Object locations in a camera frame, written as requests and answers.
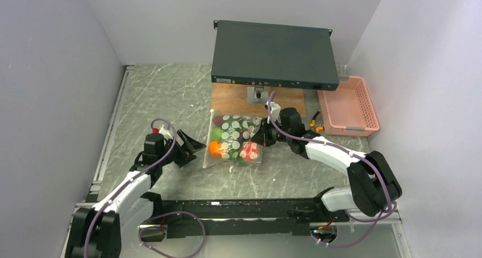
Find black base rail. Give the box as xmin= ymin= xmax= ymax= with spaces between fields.
xmin=140 ymin=198 xmax=349 ymax=242

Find grey metal bracket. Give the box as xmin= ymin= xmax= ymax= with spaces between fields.
xmin=247 ymin=86 xmax=270 ymax=105

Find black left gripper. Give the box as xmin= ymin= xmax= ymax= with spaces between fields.
xmin=158 ymin=130 xmax=206 ymax=168

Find green fake lime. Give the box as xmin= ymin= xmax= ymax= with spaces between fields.
xmin=210 ymin=127 xmax=225 ymax=141

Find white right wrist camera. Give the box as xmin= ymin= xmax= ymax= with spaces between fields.
xmin=265 ymin=102 xmax=281 ymax=123

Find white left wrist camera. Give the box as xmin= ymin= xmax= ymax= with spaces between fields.
xmin=152 ymin=125 xmax=173 ymax=140

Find orange handled pliers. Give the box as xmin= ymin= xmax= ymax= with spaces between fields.
xmin=310 ymin=111 xmax=325 ymax=133

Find pink plastic basket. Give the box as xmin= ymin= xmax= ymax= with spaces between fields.
xmin=318 ymin=76 xmax=380 ymax=137

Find wooden board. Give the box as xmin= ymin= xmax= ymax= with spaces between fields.
xmin=211 ymin=83 xmax=307 ymax=118

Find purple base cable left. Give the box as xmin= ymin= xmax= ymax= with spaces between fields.
xmin=138 ymin=210 xmax=206 ymax=258

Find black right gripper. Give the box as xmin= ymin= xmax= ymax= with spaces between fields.
xmin=251 ymin=116 xmax=292 ymax=147

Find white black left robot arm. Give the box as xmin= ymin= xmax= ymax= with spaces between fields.
xmin=64 ymin=128 xmax=206 ymax=257

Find dark network switch box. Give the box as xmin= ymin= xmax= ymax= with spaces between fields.
xmin=211 ymin=20 xmax=340 ymax=91

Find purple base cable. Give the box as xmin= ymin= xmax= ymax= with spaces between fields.
xmin=311 ymin=211 xmax=401 ymax=249
xmin=138 ymin=210 xmax=206 ymax=258

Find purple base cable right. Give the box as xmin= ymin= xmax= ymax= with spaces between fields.
xmin=311 ymin=211 xmax=401 ymax=249

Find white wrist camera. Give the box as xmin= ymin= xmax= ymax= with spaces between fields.
xmin=265 ymin=102 xmax=281 ymax=123
xmin=152 ymin=125 xmax=173 ymax=140

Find orange fake fruit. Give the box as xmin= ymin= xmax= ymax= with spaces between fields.
xmin=208 ymin=141 xmax=225 ymax=158

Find purple fake sweet potato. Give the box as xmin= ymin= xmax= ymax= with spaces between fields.
xmin=212 ymin=115 xmax=224 ymax=127

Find polka dot zip top bag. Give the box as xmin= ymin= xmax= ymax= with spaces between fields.
xmin=202 ymin=109 xmax=263 ymax=168

